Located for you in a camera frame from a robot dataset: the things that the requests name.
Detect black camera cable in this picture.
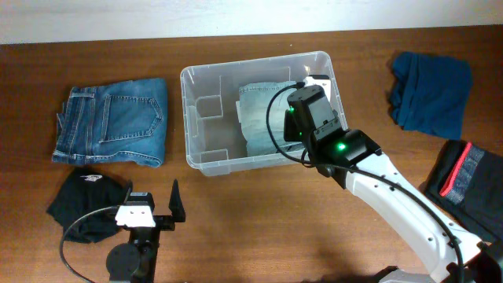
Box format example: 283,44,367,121
58,205,119,283
265,81,467,283

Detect left black camera cable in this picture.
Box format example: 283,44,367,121
58,205,119,283

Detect light wash jeans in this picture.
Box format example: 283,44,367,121
238,81,303,156

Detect folded dark blue shirt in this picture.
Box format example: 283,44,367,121
389,52,473,140

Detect right black camera cable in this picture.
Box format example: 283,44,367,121
265,81,467,283

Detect black garment with red band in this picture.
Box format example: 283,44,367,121
424,140,502,242

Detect black shirt with white logo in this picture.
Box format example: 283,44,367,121
46,167,127,244

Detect folded blue denim jeans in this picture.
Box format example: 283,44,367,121
52,78,168,167

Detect clear plastic storage bin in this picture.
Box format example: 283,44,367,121
180,51,348,176

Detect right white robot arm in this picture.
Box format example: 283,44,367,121
285,83,502,282

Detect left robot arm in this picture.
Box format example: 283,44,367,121
106,180,186,282

